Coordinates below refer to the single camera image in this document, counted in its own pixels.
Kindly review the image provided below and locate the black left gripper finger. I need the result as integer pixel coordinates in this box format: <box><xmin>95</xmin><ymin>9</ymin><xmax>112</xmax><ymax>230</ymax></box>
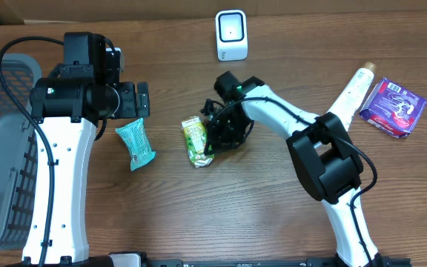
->
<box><xmin>136</xmin><ymin>99</ymin><xmax>150</xmax><ymax>118</ymax></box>
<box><xmin>137</xmin><ymin>82</ymin><xmax>149</xmax><ymax>100</ymax></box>

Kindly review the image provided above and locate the green juice pouch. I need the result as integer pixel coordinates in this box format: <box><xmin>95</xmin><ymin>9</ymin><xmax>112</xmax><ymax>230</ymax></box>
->
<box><xmin>181</xmin><ymin>116</ymin><xmax>214</xmax><ymax>168</ymax></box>

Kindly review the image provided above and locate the teal snack packet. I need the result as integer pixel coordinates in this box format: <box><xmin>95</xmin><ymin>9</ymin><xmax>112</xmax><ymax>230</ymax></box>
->
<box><xmin>115</xmin><ymin>118</ymin><xmax>156</xmax><ymax>171</ymax></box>

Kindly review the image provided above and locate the white tube gold cap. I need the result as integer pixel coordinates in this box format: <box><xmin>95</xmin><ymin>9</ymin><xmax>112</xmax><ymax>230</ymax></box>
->
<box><xmin>328</xmin><ymin>62</ymin><xmax>377</xmax><ymax>131</ymax></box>

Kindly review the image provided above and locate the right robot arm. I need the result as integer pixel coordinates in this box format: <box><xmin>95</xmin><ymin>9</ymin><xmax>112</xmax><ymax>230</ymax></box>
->
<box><xmin>201</xmin><ymin>71</ymin><xmax>380</xmax><ymax>266</ymax></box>

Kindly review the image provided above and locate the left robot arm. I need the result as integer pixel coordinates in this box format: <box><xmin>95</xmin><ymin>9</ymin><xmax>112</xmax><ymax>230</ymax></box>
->
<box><xmin>21</xmin><ymin>32</ymin><xmax>150</xmax><ymax>266</ymax></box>

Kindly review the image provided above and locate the white barcode scanner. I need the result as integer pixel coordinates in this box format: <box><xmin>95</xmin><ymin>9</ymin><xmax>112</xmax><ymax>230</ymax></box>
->
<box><xmin>215</xmin><ymin>9</ymin><xmax>248</xmax><ymax>62</ymax></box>

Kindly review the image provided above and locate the grey plastic basket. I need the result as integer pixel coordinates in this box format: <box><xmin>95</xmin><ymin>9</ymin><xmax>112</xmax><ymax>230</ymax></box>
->
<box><xmin>0</xmin><ymin>52</ymin><xmax>44</xmax><ymax>253</ymax></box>

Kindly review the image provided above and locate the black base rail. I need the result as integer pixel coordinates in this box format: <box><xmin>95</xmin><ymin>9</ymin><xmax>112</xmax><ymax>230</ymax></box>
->
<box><xmin>146</xmin><ymin>257</ymin><xmax>411</xmax><ymax>267</ymax></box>

